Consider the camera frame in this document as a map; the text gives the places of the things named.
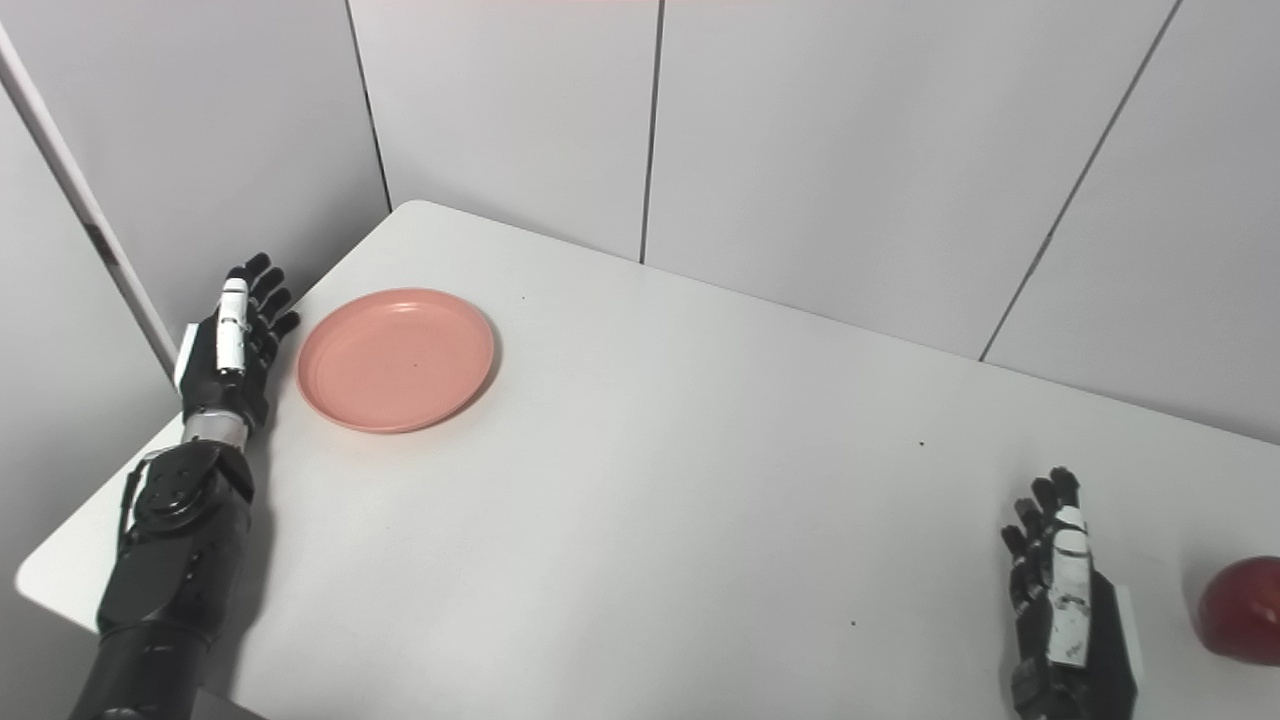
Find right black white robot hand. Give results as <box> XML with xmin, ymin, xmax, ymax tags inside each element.
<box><xmin>1000</xmin><ymin>467</ymin><xmax>1141</xmax><ymax>720</ymax></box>

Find white wall post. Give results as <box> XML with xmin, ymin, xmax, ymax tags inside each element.
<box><xmin>0</xmin><ymin>25</ymin><xmax>181</xmax><ymax>381</ymax></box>

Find red apple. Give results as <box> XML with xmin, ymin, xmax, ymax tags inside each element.
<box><xmin>1197</xmin><ymin>556</ymin><xmax>1280</xmax><ymax>667</ymax></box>

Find pink round plate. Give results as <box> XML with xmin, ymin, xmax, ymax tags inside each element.
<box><xmin>296</xmin><ymin>288</ymin><xmax>497</xmax><ymax>435</ymax></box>

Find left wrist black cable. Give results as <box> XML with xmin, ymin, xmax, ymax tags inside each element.
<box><xmin>118</xmin><ymin>448</ymin><xmax>166</xmax><ymax>561</ymax></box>

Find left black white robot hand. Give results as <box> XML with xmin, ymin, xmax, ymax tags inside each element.
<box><xmin>175</xmin><ymin>252</ymin><xmax>302</xmax><ymax>433</ymax></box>

